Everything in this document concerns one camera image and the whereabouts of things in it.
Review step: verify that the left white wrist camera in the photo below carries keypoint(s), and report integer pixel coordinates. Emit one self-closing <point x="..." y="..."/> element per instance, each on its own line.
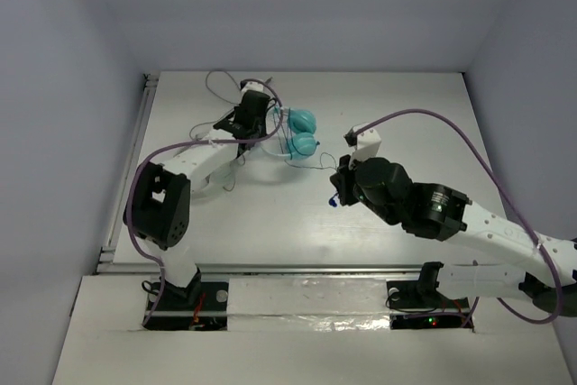
<point x="247" y="85"/>

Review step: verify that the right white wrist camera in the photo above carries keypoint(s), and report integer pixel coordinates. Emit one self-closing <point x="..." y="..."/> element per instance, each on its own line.
<point x="365" y="143"/>

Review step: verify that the teal cat-ear headphones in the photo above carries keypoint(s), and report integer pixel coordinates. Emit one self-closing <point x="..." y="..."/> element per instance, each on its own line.
<point x="295" y="138"/>

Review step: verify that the left side aluminium rail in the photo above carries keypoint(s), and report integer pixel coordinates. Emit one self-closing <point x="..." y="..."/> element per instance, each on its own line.
<point x="150" y="84"/>

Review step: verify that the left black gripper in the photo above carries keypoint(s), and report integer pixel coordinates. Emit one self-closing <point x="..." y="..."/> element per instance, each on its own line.
<point x="233" y="126"/>

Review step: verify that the aluminium rail with bases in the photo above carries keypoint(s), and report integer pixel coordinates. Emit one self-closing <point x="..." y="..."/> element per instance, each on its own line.
<point x="409" y="309"/>

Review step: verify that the white foil-taped panel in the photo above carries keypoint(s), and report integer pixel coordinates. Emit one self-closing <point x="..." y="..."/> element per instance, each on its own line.
<point x="318" y="304"/>

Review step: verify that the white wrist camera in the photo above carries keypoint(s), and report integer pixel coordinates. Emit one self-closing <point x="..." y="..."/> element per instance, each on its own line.
<point x="247" y="85"/>
<point x="365" y="143"/>

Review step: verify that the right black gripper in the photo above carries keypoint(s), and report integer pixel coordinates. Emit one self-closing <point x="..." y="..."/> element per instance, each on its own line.
<point x="343" y="178"/>

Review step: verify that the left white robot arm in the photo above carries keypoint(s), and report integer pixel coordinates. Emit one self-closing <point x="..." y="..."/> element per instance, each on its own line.
<point x="157" y="212"/>

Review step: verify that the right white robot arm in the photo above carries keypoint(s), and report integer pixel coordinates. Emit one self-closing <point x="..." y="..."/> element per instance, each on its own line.
<point x="534" y="267"/>

